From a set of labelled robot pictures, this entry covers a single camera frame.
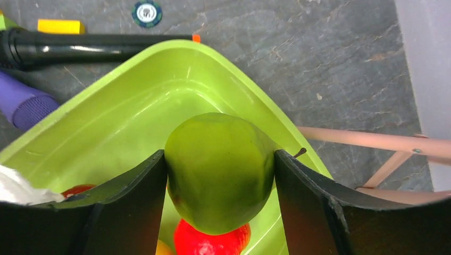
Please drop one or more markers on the green plastic tray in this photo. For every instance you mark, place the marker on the green plastic tray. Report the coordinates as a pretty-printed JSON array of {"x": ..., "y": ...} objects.
[{"x": 127, "y": 115}]

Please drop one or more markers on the red yellow fake peach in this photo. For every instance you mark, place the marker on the red yellow fake peach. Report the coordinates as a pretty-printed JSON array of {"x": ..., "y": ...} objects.
[{"x": 189, "y": 241}]

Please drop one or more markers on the yellow flat block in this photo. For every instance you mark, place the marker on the yellow flat block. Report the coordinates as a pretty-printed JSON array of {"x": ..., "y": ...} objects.
[{"x": 71, "y": 27}]

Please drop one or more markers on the white plastic bag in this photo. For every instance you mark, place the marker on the white plastic bag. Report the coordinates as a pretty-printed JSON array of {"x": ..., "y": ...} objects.
[{"x": 17, "y": 189}]

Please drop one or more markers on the green fake apple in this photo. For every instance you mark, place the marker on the green fake apple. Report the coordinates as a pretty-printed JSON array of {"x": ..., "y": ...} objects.
[{"x": 221, "y": 171}]

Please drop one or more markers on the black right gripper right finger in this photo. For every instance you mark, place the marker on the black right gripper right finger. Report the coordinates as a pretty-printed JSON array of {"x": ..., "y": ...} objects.
[{"x": 321, "y": 216}]

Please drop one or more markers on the yellow fake lemon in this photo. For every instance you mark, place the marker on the yellow fake lemon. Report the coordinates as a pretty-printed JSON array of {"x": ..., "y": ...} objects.
[{"x": 163, "y": 249}]

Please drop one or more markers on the pink music stand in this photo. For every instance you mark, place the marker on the pink music stand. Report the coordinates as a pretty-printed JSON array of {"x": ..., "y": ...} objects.
[{"x": 392, "y": 166}]

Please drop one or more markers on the red fake apple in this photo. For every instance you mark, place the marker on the red fake apple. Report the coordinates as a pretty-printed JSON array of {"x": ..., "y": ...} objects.
[{"x": 77, "y": 190}]

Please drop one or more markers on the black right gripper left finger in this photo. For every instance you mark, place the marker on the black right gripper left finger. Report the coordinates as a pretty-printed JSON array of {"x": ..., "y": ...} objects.
[{"x": 120, "y": 216}]

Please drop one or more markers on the black marker pen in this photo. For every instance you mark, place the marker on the black marker pen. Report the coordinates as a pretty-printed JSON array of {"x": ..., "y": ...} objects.
[{"x": 29, "y": 50}]

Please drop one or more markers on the blue poker chip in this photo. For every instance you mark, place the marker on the blue poker chip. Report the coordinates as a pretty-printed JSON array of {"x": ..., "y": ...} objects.
[{"x": 147, "y": 13}]

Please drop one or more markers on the purple toy eggplant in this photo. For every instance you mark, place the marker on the purple toy eggplant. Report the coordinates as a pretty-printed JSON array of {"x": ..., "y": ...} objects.
[{"x": 24, "y": 106}]

